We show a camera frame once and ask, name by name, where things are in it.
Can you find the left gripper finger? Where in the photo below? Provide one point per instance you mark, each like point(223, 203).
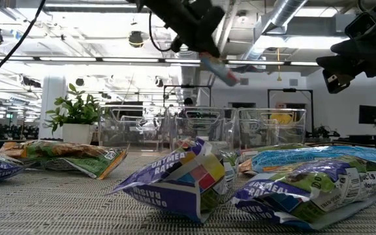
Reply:
point(213, 45)
point(198, 43)

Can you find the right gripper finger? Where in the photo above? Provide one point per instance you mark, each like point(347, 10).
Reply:
point(336, 80)
point(335, 62)

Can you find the ceiling strip light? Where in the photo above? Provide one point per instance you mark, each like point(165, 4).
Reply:
point(8, 58)
point(181, 61)
point(67, 59)
point(256, 62)
point(305, 63)
point(131, 60)

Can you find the black monitor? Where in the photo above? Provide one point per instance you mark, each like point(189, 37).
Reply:
point(368, 114)

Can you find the black ceiling-mounted device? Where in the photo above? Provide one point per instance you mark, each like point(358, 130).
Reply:
point(136, 39)

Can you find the person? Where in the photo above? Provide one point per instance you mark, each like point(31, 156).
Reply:
point(188, 101)
point(282, 117)

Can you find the black desk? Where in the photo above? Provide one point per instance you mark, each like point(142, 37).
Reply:
point(370, 138)

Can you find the clear plastic bin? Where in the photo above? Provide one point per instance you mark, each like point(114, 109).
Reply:
point(109, 125)
point(207, 129)
point(256, 129)

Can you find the green leafy plant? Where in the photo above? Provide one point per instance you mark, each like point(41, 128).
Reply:
point(77, 111)

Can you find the white plant pot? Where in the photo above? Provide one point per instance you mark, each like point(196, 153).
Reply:
point(77, 133)

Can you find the grey woven placemat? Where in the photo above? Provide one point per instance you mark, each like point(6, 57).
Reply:
point(60, 209)

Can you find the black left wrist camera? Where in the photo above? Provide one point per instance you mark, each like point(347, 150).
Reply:
point(216, 14)

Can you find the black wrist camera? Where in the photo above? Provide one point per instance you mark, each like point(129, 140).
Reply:
point(216, 14)
point(359, 24)

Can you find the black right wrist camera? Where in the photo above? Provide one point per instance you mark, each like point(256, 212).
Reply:
point(359, 24)

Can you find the grey wall vent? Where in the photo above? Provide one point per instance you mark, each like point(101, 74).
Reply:
point(244, 81)
point(293, 82)

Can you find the black metal frame stand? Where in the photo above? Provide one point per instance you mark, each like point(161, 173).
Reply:
point(289, 90)
point(188, 86)

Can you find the silver slanted ceiling duct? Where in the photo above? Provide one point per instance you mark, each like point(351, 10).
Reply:
point(286, 11)

